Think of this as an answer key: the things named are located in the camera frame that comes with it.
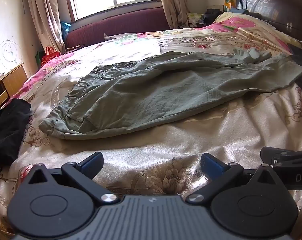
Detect beige patterned curtain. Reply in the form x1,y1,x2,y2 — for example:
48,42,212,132
154,0,189,30
25,0,66,53

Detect dark wooden headboard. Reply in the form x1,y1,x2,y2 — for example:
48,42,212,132
234,0,302,43

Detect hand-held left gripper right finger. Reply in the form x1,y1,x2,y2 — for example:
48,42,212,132
185,152,279,204

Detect blue plastic bag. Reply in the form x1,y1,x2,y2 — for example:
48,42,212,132
60,21,72,40

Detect red shopping bag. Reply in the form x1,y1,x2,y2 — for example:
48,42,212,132
40,46,62,67

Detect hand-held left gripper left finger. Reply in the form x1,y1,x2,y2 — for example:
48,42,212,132
28,151,118,204

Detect maroon sofa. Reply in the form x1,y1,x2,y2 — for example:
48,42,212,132
64,7,170,53

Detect yellow packet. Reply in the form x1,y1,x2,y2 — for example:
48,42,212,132
222,0,235,12

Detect wooden cabinet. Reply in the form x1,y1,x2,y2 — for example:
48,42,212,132
0,63,29,116

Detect floral satin bedspread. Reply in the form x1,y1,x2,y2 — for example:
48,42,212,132
0,28,302,240

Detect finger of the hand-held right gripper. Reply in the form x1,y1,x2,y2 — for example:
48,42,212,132
260,146,302,167

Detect grey-green pants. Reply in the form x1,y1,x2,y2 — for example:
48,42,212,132
38,47,302,140

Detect floral pillow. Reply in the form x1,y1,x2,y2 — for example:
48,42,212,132
213,11,302,55

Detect black bag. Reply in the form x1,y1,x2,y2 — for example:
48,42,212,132
203,8,223,26

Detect black cloth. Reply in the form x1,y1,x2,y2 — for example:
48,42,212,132
0,98,32,167

